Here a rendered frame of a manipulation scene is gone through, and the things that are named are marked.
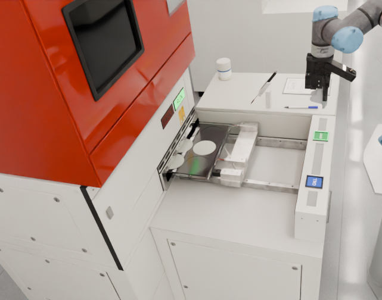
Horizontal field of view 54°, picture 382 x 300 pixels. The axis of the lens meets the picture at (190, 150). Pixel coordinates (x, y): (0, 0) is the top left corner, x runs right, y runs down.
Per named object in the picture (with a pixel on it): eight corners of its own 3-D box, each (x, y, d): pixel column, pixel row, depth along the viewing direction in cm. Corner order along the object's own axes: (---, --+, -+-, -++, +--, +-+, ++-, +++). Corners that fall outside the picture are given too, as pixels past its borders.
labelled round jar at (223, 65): (216, 80, 193) (214, 63, 188) (220, 74, 198) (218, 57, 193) (229, 81, 191) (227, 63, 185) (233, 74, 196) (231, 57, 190)
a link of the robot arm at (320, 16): (321, 15, 112) (307, 7, 118) (319, 49, 118) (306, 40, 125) (345, 9, 112) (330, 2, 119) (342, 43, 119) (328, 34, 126)
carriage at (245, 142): (220, 185, 149) (220, 180, 147) (242, 131, 175) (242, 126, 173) (240, 187, 146) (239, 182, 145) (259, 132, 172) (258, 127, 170)
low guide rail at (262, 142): (199, 140, 180) (198, 136, 178) (201, 138, 181) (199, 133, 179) (307, 150, 162) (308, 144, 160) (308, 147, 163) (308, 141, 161)
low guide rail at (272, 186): (179, 178, 161) (178, 174, 159) (181, 175, 162) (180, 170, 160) (300, 194, 143) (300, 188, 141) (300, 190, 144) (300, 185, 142)
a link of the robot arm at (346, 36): (370, 15, 103) (348, 4, 112) (336, 41, 105) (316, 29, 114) (379, 36, 108) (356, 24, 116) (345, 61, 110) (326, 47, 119)
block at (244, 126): (240, 130, 171) (239, 125, 169) (242, 126, 173) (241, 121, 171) (257, 131, 168) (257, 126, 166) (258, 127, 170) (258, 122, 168)
